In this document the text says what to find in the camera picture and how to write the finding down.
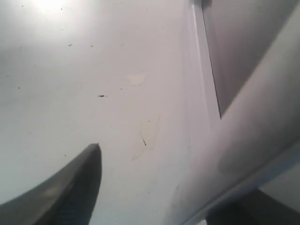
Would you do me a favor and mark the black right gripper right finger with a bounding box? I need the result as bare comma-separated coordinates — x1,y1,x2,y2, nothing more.
205,190,300,225

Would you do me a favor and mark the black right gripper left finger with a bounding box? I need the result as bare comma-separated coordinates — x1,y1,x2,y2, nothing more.
0,143,102,225

